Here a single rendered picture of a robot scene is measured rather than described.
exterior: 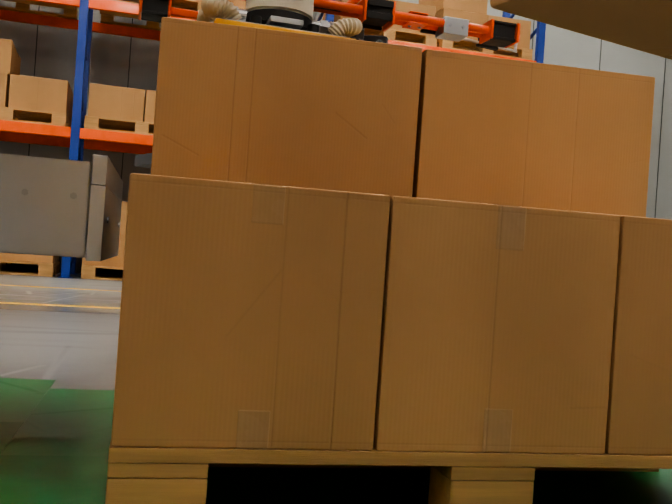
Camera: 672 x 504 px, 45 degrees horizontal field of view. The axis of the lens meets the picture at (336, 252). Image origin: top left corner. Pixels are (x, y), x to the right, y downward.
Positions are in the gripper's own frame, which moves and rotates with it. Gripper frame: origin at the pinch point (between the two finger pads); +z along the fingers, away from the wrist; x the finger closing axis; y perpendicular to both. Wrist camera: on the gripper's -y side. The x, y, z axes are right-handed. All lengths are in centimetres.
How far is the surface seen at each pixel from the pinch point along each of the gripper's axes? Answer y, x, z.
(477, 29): -24.7, -0.7, 16.6
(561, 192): -41, -43, 38
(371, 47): 9.4, -14.2, 35.1
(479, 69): -17.5, -16.0, 36.2
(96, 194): 67, -54, 48
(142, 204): 59, -57, 94
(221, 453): 45, -93, 95
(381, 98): 6.1, -25.7, 35.5
